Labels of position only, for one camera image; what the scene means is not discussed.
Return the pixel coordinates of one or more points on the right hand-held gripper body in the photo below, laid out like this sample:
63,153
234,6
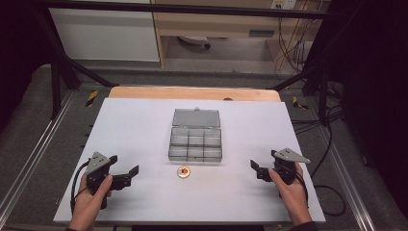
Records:
286,165

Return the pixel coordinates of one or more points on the aluminium floor rail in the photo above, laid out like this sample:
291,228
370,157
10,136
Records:
35,154
344,179

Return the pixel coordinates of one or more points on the person's left hand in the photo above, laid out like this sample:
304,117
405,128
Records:
87,205

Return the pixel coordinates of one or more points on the clear plastic compartment box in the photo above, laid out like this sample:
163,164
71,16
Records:
195,141

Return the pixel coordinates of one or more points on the yellow black floor tape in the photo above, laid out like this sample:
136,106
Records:
299,103
91,98

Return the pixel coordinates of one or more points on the white cabinet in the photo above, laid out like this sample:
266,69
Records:
102,35

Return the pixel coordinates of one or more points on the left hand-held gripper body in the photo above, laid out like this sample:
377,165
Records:
97,163

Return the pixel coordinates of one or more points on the round gold badge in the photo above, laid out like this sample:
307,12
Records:
183,172

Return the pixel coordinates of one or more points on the person's right hand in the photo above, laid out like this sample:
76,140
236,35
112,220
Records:
293,199

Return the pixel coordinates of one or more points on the office chair base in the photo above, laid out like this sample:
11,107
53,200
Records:
194,40

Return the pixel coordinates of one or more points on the black metal frame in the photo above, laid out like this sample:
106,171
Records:
55,80

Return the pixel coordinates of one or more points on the wooden desk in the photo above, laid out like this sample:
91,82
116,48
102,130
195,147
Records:
218,22

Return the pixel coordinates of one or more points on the white wall socket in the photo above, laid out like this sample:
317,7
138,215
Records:
283,4

